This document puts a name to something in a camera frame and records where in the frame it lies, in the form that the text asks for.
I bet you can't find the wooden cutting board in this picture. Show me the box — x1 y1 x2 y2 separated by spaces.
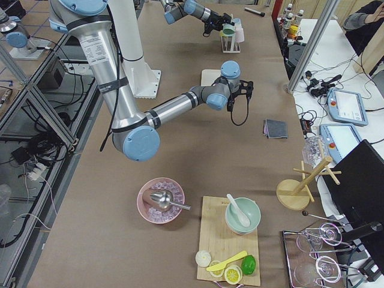
199 196 261 286

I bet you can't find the lemon slice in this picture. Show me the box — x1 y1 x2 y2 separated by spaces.
224 265 242 285

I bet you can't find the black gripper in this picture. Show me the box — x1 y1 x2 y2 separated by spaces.
236 80 254 101
202 13 235 37

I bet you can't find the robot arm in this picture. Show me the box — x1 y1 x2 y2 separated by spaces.
49 1 253 161
160 0 235 37

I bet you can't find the black monitor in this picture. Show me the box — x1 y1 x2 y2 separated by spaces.
320 139 384 241

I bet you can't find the wine glass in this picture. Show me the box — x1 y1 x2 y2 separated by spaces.
296 223 342 253
293 256 341 287

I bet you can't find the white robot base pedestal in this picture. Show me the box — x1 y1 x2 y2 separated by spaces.
108 0 161 99

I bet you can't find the white wire cup rack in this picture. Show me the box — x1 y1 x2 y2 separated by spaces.
220 30 241 53

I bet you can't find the blue teach pendant upper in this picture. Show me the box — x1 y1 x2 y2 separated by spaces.
327 88 368 126

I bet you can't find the folded grey cloth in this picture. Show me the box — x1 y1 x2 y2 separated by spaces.
263 119 288 139

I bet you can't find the green cup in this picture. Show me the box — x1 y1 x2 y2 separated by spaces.
222 23 236 37

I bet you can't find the blue teach pendant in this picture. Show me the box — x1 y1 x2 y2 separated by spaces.
327 88 368 126
319 124 362 164

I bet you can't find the pink ice bowl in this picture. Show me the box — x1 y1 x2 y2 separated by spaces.
137 178 187 224

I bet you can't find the white ceramic spoon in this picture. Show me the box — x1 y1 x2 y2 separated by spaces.
226 193 250 227

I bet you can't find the green bowl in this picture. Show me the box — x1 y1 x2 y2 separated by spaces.
224 197 262 236

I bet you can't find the cream rabbit print tray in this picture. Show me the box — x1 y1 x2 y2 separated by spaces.
200 69 221 86

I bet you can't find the light blue cup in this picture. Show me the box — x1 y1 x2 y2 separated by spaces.
233 18 241 26

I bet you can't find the pink cup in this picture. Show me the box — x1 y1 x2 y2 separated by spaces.
235 26 245 43

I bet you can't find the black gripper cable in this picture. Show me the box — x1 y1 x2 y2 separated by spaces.
229 86 250 126

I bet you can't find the black glass rack tray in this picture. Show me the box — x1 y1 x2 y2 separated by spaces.
282 230 354 287

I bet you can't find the blue teach pendant lower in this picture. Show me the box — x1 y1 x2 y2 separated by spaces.
319 124 362 164

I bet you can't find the clear plastic cup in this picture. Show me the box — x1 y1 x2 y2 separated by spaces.
302 136 328 167

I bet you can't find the wooden mug tree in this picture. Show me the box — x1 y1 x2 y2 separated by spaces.
276 154 341 211

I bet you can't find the steel ice scoop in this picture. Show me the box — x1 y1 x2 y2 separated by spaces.
149 190 191 212

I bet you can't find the green lime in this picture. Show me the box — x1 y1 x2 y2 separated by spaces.
241 255 256 275

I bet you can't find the black marker pen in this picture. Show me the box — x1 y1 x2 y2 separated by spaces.
244 7 265 17

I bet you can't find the aluminium frame post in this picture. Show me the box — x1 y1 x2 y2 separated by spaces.
286 0 340 94

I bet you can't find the yellow plastic knife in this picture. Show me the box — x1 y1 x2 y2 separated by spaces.
206 250 248 272

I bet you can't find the person in dark clothes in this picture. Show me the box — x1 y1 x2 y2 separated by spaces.
343 1 383 56

